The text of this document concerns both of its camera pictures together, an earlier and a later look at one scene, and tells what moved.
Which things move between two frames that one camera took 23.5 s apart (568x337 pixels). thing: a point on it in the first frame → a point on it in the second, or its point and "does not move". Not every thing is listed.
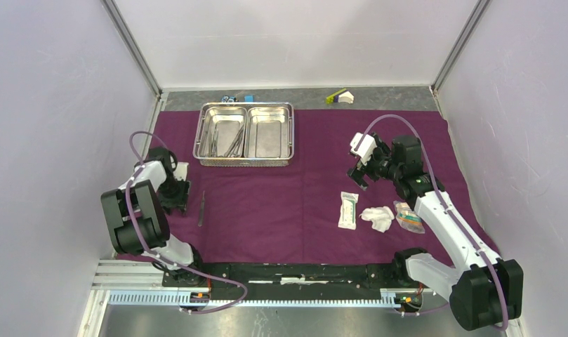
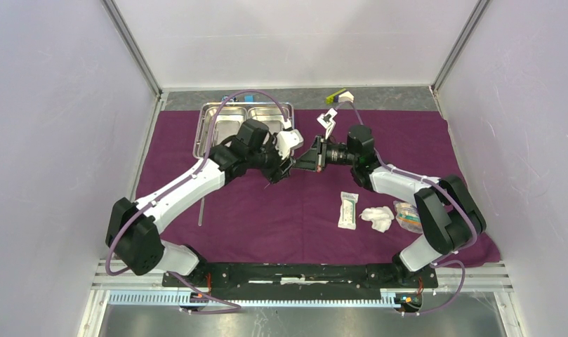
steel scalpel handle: [200, 221] does not move
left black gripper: [180, 201] → [274, 174]
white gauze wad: [381, 217] does not move
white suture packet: [347, 216] does not move
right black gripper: [357, 173] → [314, 159]
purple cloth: [314, 211] does not move
